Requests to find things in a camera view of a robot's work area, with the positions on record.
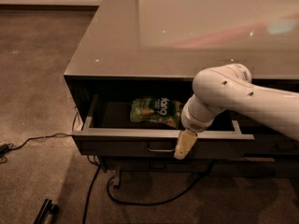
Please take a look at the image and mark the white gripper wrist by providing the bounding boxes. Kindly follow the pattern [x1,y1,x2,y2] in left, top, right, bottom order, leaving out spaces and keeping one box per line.
[174,95,224,160]

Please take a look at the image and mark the drawer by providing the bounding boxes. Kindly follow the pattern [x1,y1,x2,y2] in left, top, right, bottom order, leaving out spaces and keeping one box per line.
[247,134,299,156]
[72,96,254,160]
[210,158,299,178]
[105,157,213,173]

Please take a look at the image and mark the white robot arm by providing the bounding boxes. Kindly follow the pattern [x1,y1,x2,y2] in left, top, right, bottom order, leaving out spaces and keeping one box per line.
[174,63,299,160]

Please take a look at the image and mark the dark drawer cabinet glass top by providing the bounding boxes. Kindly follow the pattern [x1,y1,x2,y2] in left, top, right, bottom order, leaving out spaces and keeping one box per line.
[63,0,299,189]

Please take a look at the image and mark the green snack bag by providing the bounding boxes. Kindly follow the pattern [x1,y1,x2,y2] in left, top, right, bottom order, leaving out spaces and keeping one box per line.
[130,97,183,129]

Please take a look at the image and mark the black power adapter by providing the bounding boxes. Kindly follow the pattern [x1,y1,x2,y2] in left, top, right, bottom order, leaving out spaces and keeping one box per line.
[0,144,9,155]

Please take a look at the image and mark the thick black floor cable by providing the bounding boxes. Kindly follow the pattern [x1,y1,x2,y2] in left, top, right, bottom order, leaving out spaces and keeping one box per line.
[106,170,206,207]

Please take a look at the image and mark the black cable beside cabinet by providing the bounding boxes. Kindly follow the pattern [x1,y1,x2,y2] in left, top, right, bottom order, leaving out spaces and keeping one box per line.
[81,155,103,224]

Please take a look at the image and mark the black metal bracket on floor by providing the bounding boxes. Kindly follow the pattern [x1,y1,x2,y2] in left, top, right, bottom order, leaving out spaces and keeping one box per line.
[33,199,59,224]

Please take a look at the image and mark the thin black power cable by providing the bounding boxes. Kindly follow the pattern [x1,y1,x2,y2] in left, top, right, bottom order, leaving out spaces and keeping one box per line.
[0,106,79,164]

